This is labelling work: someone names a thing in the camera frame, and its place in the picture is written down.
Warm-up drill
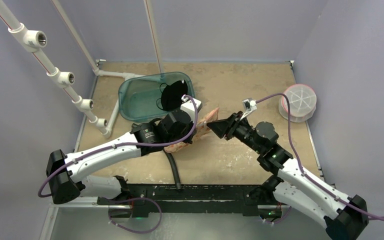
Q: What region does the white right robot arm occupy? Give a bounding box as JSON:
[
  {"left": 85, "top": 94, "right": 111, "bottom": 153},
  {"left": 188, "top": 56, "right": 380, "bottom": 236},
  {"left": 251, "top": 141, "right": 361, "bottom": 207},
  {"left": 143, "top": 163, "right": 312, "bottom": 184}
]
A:
[{"left": 207, "top": 111, "right": 369, "bottom": 240}]

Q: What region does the black corrugated hose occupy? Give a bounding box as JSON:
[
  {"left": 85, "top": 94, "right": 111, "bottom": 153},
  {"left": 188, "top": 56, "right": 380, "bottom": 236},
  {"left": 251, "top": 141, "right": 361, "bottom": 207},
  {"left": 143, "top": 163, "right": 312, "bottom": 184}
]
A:
[{"left": 163, "top": 149, "right": 183, "bottom": 191}]

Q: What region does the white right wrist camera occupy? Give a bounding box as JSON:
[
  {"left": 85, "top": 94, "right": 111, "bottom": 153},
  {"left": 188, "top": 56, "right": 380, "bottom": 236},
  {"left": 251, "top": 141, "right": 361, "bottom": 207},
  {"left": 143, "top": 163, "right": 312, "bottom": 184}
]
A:
[{"left": 240, "top": 98, "right": 257, "bottom": 120}]

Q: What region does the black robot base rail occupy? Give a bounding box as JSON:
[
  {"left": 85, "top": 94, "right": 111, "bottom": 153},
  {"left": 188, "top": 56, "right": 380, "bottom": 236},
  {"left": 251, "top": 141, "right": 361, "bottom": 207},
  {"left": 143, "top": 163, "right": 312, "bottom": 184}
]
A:
[{"left": 96, "top": 183, "right": 294, "bottom": 220}]

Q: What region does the teal plastic basin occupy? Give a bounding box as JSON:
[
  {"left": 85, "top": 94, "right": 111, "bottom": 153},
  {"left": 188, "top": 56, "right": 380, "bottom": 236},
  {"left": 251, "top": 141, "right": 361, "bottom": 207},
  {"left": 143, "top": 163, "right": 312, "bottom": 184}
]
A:
[{"left": 118, "top": 71, "right": 196, "bottom": 123}]

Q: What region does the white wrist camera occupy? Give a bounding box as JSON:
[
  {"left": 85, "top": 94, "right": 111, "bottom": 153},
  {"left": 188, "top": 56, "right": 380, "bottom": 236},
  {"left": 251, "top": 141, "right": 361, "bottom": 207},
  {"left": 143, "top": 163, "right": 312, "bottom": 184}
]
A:
[
  {"left": 180, "top": 95, "right": 202, "bottom": 123},
  {"left": 240, "top": 98, "right": 257, "bottom": 120}
]

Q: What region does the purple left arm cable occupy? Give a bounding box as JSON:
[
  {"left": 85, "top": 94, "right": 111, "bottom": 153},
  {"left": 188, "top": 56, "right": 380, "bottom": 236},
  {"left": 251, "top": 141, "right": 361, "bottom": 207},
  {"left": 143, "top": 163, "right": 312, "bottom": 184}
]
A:
[{"left": 37, "top": 94, "right": 200, "bottom": 199}]

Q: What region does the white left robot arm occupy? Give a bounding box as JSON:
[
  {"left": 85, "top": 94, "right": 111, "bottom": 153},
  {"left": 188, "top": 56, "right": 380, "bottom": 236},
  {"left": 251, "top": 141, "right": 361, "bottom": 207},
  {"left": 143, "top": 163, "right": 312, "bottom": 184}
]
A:
[{"left": 45, "top": 109, "right": 198, "bottom": 205}]

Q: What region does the round pink white laundry bag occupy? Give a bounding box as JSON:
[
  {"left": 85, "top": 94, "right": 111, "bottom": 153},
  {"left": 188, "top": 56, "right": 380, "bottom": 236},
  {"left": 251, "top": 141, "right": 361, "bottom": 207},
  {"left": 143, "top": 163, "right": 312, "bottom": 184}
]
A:
[{"left": 278, "top": 84, "right": 317, "bottom": 123}]

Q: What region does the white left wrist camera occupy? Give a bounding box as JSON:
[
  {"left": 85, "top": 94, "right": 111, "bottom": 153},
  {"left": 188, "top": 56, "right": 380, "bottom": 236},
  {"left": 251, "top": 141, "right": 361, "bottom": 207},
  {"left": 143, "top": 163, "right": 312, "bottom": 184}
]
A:
[{"left": 180, "top": 95, "right": 202, "bottom": 123}]

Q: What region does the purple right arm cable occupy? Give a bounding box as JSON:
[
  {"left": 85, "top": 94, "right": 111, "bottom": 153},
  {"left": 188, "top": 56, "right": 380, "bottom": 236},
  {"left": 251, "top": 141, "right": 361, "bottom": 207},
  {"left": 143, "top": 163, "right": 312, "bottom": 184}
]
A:
[{"left": 255, "top": 93, "right": 384, "bottom": 223}]

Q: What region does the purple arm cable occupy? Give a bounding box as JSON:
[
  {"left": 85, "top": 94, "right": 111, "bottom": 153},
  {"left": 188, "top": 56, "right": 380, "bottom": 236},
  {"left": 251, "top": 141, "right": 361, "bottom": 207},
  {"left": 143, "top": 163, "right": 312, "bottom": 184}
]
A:
[
  {"left": 37, "top": 94, "right": 200, "bottom": 199},
  {"left": 255, "top": 93, "right": 384, "bottom": 223}
]

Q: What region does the black bra in basin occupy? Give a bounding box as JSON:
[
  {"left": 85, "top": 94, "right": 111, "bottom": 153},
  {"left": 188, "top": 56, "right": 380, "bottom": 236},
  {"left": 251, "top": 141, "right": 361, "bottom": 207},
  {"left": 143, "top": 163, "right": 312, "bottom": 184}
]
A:
[{"left": 155, "top": 79, "right": 189, "bottom": 112}]

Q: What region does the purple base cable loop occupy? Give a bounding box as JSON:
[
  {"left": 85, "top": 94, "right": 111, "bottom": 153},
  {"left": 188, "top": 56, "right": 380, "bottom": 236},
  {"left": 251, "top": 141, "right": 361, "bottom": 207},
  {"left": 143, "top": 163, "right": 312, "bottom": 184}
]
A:
[{"left": 107, "top": 197, "right": 163, "bottom": 235}]

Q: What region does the white PVC pipe rack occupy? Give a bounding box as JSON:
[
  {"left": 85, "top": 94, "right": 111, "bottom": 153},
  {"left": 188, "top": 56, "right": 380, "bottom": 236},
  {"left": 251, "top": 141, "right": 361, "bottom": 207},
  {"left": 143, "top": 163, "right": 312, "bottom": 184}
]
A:
[{"left": 0, "top": 0, "right": 166, "bottom": 139}]

